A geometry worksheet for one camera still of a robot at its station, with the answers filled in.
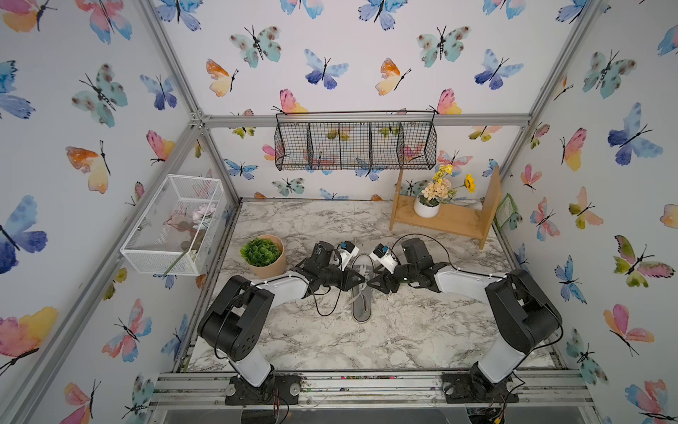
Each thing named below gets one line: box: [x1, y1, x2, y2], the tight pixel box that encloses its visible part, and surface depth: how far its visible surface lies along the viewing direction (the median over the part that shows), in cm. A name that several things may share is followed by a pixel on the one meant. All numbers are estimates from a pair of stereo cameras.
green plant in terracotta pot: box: [240, 234, 287, 279], surface depth 90 cm
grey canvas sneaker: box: [352, 254, 374, 324], surface depth 88 cm
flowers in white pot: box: [413, 164, 477, 219], surface depth 95 cm
